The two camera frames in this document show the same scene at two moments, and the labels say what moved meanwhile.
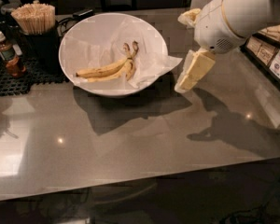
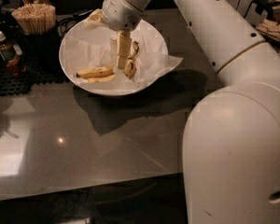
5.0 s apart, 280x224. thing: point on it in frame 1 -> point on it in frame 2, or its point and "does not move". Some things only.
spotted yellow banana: (108, 69) does not move
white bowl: (113, 54) does not move
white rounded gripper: (215, 27) -> (119, 12)
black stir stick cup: (41, 52) does not move
